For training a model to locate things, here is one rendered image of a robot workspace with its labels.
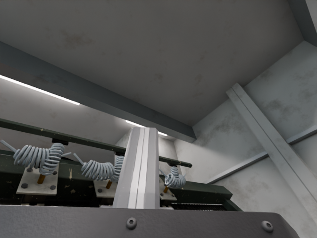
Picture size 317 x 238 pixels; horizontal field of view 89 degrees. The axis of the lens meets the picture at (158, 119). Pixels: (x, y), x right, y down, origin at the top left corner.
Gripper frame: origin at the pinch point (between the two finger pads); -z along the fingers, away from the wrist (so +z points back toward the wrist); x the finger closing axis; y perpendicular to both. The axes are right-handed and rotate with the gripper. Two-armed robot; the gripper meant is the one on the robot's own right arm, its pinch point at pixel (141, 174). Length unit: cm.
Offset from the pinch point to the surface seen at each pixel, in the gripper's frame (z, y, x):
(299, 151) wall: -164, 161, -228
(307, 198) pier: -101, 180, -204
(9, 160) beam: -32, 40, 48
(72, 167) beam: -38, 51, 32
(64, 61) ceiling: -246, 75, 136
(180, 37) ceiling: -269, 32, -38
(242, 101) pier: -270, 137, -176
